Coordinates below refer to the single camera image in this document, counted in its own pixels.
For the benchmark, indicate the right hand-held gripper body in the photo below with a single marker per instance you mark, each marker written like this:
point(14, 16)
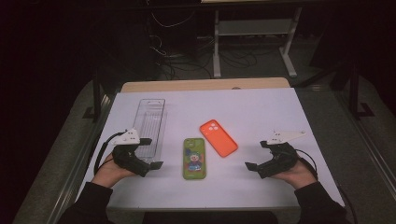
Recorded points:
point(280, 155)

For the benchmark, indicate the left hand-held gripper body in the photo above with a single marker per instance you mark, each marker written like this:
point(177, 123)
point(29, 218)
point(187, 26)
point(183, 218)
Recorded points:
point(126, 137)

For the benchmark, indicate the clear plastic rack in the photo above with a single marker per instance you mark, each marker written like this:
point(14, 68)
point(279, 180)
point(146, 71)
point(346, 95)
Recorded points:
point(151, 121)

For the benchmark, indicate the orange phone case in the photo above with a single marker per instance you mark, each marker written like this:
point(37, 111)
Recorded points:
point(219, 140)

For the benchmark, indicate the green cartoon phone case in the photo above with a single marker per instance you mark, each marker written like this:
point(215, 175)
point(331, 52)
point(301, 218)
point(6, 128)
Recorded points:
point(194, 146)

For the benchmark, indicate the person's right hand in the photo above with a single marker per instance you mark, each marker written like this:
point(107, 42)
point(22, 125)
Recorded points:
point(299, 177)

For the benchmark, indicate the person's left hand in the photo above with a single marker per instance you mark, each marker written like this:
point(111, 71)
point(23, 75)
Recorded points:
point(107, 172)

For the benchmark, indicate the black metal stand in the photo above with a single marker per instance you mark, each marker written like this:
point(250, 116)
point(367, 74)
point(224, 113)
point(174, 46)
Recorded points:
point(97, 99)
point(354, 93)

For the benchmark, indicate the light wooden table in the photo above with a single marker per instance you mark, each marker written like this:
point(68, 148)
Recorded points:
point(202, 84)

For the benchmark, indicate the grey metal rail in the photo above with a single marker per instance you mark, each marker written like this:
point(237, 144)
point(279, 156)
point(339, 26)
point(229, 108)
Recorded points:
point(74, 174)
point(373, 155)

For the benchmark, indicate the grey metal desk frame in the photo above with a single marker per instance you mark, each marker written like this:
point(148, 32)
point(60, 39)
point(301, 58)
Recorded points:
point(255, 27)

